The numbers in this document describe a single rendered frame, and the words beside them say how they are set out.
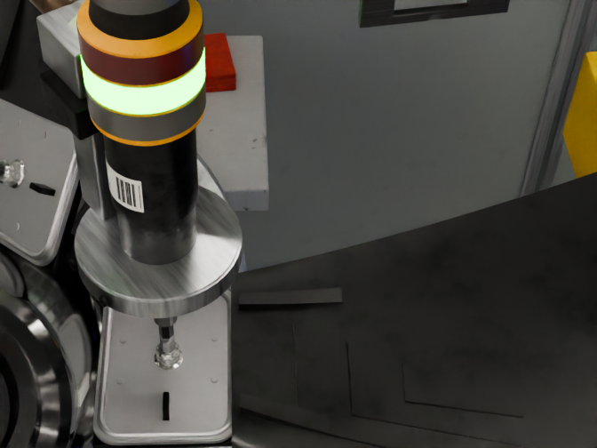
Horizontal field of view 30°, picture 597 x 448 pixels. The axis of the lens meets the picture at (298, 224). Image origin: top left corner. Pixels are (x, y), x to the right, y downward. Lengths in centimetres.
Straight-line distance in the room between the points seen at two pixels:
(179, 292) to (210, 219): 4
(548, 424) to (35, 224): 25
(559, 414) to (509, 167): 96
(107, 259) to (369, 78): 90
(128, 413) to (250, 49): 75
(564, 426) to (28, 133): 28
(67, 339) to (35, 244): 5
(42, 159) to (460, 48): 87
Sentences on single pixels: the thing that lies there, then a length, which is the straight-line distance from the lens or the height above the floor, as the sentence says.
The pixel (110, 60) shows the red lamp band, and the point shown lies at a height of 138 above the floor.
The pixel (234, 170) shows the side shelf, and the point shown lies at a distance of 108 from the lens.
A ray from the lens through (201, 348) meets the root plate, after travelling 54.
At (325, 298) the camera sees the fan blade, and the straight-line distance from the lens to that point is 55.
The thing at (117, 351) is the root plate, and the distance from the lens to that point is 54.
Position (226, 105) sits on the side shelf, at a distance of 115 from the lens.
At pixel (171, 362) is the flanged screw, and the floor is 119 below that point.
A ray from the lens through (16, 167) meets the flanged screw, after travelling 53.
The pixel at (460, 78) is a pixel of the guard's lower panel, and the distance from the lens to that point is 136.
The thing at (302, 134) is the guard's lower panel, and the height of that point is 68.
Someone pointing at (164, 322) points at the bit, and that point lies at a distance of 51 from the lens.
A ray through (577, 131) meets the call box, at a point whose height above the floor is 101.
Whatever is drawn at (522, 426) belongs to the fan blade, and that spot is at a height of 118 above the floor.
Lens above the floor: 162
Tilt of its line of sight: 47 degrees down
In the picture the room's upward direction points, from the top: 3 degrees clockwise
